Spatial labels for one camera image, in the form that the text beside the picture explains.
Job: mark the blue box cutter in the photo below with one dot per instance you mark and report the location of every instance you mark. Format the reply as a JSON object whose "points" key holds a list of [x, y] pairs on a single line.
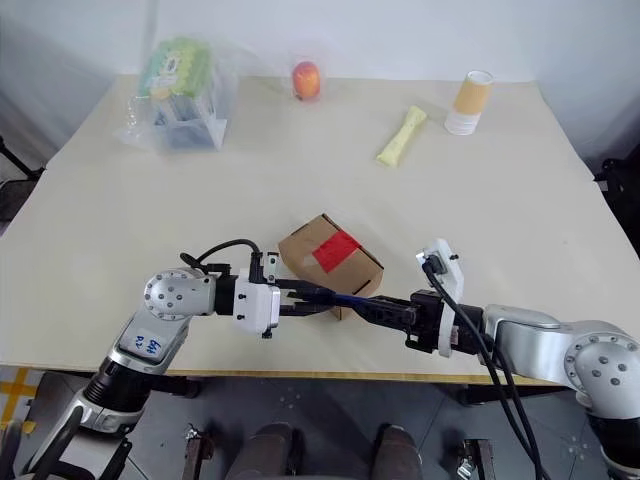
{"points": [[350, 299]]}

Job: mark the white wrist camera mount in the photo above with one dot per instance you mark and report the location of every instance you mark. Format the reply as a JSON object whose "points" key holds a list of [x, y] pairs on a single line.
{"points": [[255, 305], [450, 280]]}

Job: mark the dark rounded shape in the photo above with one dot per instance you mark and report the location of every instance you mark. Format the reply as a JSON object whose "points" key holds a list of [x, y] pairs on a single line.
{"points": [[400, 452], [275, 450]]}

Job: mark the black equipment stand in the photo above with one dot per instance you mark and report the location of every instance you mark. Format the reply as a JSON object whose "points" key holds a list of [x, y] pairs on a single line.
{"points": [[620, 190]]}

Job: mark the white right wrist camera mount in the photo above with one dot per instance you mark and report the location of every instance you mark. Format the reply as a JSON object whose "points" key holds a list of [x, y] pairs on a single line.
{"points": [[450, 280]]}

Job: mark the black tripod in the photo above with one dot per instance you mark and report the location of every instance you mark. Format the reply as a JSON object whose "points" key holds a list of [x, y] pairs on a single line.
{"points": [[15, 167]]}

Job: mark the black table bracket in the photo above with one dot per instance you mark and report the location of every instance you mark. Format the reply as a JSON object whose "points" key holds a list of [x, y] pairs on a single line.
{"points": [[175, 387], [477, 395]]}

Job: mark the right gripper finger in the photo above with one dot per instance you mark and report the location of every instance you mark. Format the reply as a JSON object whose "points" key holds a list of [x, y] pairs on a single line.
{"points": [[395, 303], [387, 317]]}

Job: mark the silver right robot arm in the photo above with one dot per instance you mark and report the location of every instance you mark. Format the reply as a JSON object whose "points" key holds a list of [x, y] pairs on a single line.
{"points": [[530, 340]]}

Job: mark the yellow snack packet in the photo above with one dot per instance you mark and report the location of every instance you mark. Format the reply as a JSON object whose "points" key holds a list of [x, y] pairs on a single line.
{"points": [[400, 140]]}

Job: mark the orange white paper cup stack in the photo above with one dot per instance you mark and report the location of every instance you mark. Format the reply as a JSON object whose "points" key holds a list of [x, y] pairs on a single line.
{"points": [[467, 107]]}

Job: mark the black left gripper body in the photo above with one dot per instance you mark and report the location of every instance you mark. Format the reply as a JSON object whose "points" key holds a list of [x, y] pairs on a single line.
{"points": [[284, 300]]}

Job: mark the rusty metal foot clamp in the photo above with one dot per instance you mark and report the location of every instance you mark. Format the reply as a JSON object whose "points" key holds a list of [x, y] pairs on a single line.
{"points": [[197, 450], [475, 457]]}

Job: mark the clear plastic bag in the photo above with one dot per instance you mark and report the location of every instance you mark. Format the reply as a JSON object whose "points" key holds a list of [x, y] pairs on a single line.
{"points": [[132, 130]]}

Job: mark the red yellow apple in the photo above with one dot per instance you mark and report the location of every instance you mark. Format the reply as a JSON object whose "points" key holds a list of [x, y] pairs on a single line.
{"points": [[306, 80]]}

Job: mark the green snack package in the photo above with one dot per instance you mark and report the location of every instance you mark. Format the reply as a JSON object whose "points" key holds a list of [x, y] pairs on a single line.
{"points": [[175, 67]]}

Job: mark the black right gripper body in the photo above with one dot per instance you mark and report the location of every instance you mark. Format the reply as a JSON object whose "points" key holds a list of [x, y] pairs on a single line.
{"points": [[425, 320]]}

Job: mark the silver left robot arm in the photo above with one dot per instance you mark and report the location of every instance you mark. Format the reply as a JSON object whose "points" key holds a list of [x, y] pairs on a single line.
{"points": [[165, 300]]}

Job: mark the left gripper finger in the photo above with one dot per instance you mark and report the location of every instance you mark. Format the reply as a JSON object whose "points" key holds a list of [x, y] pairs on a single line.
{"points": [[300, 288], [310, 306]]}

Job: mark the brown cardboard box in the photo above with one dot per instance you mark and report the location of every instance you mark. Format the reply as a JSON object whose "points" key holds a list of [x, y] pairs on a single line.
{"points": [[300, 250]]}

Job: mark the red tape strip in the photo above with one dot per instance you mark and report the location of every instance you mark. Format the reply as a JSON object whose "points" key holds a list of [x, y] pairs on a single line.
{"points": [[337, 250]]}

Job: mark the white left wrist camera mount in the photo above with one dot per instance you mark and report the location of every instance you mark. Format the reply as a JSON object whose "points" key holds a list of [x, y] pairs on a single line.
{"points": [[255, 305]]}

